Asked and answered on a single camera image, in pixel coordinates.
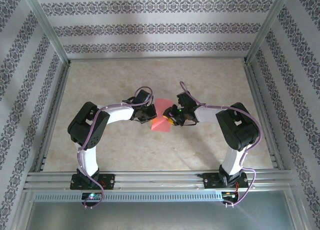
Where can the aluminium frame post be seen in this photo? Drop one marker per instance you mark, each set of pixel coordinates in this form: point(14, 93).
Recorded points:
point(268, 25)
point(45, 25)

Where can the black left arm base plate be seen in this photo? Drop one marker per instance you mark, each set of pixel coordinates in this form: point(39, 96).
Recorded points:
point(108, 181)

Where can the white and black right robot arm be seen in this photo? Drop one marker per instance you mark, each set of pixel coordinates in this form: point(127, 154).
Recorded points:
point(207, 113)

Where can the grey metal sheet panel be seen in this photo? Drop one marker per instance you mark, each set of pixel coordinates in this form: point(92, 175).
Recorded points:
point(160, 217)

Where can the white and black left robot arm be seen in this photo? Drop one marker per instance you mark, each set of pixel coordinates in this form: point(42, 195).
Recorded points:
point(117, 115)

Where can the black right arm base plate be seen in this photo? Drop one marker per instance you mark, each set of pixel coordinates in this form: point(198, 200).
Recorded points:
point(211, 181)

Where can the red square cloth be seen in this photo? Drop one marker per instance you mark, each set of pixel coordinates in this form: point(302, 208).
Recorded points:
point(161, 126)

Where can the controller board with green light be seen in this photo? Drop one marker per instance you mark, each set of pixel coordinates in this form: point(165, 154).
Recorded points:
point(92, 196)

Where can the aluminium table side rail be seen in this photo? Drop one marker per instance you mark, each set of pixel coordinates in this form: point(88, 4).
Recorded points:
point(58, 100)
point(257, 100)

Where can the thin aluminium wall rail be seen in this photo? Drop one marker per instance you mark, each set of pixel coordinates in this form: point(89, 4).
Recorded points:
point(157, 58)

